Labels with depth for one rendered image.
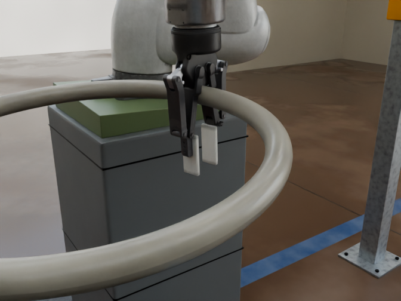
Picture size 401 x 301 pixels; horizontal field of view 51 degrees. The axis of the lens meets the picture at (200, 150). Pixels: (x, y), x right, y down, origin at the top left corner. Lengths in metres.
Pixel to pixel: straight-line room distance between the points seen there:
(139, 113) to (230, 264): 0.54
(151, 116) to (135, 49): 0.17
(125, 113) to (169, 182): 0.20
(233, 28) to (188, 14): 0.46
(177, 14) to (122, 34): 0.44
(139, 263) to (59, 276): 0.05
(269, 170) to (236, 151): 0.70
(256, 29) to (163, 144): 0.37
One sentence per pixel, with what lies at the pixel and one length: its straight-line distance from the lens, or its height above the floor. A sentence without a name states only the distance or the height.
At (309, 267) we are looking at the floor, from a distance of 1.92.
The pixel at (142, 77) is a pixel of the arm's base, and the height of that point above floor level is 0.90.
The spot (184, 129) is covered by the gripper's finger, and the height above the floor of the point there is 0.90.
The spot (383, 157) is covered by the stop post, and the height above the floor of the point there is 0.48.
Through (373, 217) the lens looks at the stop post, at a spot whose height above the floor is 0.22.
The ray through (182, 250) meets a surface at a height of 0.91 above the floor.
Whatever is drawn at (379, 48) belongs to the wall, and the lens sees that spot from 7.63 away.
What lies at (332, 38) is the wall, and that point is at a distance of 7.84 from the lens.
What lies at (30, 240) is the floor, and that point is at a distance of 2.18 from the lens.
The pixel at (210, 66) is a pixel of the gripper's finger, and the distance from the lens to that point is 0.66.
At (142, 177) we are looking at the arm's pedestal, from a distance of 0.97.
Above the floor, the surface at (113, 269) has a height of 0.91.
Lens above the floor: 1.09
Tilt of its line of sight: 20 degrees down
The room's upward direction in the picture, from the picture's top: straight up
